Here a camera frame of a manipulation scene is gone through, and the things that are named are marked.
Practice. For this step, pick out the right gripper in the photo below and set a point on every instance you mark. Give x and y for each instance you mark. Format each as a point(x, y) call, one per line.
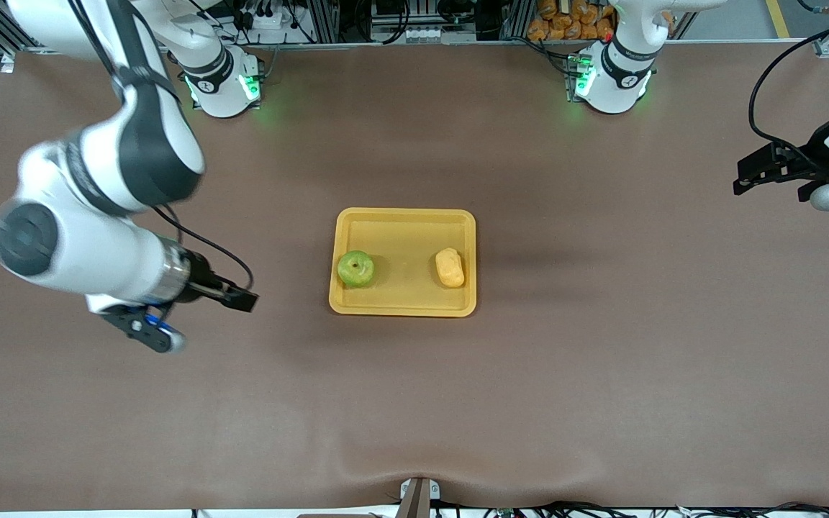
point(201, 283)

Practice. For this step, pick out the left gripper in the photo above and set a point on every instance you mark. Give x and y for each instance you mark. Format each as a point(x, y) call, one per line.
point(820, 149)

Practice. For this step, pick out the green apple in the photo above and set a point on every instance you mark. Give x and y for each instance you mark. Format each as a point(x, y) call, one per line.
point(355, 269)

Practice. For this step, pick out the yellow bread roll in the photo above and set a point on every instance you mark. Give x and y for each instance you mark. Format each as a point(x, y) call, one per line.
point(450, 267)

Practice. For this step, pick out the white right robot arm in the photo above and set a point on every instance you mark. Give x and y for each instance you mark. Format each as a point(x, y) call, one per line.
point(98, 252)

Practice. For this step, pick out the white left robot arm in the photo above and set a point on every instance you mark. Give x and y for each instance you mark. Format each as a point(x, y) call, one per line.
point(623, 65)

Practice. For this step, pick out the yellow plastic tray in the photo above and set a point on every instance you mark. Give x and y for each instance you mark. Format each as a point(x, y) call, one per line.
point(404, 302)

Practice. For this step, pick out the brown table cover mat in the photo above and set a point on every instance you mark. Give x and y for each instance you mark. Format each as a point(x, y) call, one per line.
point(414, 403)

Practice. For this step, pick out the orange items in bag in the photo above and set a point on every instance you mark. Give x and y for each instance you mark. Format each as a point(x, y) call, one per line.
point(565, 20)

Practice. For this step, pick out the white power strip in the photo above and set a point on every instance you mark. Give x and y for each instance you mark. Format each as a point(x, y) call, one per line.
point(268, 19)

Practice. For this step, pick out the aluminium corner bracket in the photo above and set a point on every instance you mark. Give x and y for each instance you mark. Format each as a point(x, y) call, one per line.
point(826, 47)

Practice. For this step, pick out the aluminium table edge rail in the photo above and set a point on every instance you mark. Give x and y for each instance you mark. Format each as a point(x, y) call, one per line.
point(386, 44)

